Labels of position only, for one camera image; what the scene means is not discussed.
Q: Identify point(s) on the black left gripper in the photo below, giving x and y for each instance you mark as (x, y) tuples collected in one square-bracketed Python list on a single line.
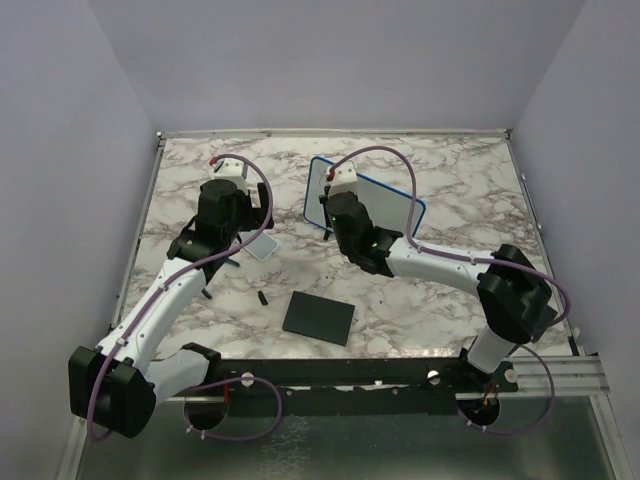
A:
[(256, 216)]

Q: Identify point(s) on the small white-framed grey tablet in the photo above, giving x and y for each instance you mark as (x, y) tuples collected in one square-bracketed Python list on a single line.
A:
[(262, 247)]

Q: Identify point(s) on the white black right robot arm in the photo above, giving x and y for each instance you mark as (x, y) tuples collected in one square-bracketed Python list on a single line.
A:
[(513, 295)]

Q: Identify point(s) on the blue-framed whiteboard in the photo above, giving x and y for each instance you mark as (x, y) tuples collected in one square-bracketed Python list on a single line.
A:
[(387, 206)]

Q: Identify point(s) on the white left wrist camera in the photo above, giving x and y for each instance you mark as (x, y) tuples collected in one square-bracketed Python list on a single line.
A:
[(230, 169)]

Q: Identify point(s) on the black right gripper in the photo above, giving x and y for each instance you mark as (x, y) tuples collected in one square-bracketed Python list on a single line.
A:
[(354, 195)]

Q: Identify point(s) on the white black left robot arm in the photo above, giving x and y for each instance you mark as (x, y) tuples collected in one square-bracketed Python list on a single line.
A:
[(116, 385)]

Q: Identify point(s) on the black marker cap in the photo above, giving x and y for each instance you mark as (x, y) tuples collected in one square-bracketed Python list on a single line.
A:
[(262, 298)]

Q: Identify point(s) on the black rectangular eraser pad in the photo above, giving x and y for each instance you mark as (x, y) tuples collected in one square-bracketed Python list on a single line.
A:
[(319, 318)]

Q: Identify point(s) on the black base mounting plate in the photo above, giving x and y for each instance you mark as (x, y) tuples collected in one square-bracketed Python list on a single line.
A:
[(350, 387)]

